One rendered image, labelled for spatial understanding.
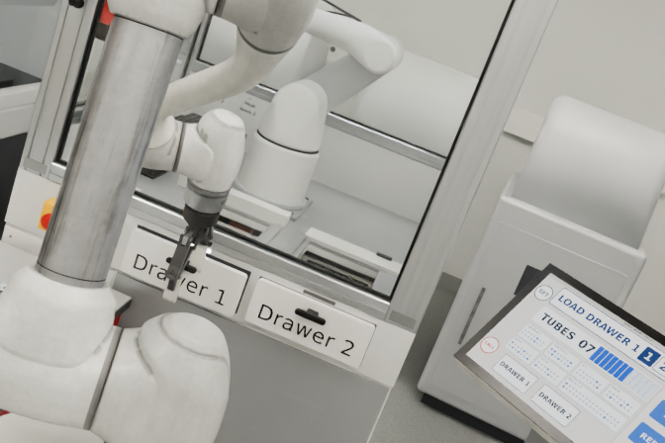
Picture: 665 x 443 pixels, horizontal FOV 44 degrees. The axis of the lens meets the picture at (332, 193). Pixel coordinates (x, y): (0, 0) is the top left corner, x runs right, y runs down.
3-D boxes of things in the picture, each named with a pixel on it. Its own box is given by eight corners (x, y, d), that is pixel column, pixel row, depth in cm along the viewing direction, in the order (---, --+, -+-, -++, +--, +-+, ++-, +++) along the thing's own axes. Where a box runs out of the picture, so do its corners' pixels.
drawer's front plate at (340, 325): (358, 369, 192) (375, 327, 189) (243, 319, 194) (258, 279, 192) (359, 366, 193) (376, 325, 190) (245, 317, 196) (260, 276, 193)
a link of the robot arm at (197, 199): (237, 180, 175) (231, 204, 178) (198, 164, 176) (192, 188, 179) (222, 198, 167) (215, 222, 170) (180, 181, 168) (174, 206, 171)
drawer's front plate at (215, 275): (232, 317, 193) (246, 276, 190) (119, 270, 196) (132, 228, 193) (234, 315, 195) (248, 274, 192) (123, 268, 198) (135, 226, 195)
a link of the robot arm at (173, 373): (202, 495, 121) (250, 368, 115) (78, 465, 118) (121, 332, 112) (209, 431, 137) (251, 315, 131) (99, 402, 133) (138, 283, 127)
